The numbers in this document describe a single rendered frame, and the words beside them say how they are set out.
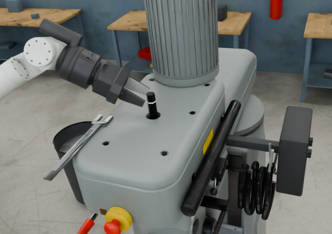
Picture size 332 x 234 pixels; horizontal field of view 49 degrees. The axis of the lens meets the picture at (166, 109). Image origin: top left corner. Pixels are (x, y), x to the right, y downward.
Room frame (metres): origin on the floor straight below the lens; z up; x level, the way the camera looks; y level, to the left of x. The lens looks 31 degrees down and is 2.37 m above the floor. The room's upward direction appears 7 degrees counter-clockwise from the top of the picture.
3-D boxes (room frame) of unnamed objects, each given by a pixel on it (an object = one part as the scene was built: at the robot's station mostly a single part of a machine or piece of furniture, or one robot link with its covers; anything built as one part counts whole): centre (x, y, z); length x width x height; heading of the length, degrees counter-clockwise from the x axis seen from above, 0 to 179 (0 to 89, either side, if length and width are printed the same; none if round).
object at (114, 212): (0.57, 0.13, 1.76); 0.06 x 0.02 x 0.06; 65
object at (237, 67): (1.23, -0.18, 1.66); 0.80 x 0.23 x 0.20; 155
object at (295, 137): (0.91, -0.40, 1.62); 0.20 x 0.09 x 0.21; 155
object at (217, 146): (0.75, -0.11, 1.79); 0.45 x 0.04 x 0.04; 155
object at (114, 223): (0.55, 0.14, 1.76); 0.04 x 0.03 x 0.04; 65
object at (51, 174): (0.68, 0.20, 1.89); 0.24 x 0.04 x 0.01; 155
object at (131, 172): (0.79, 0.03, 1.81); 0.47 x 0.26 x 0.16; 155
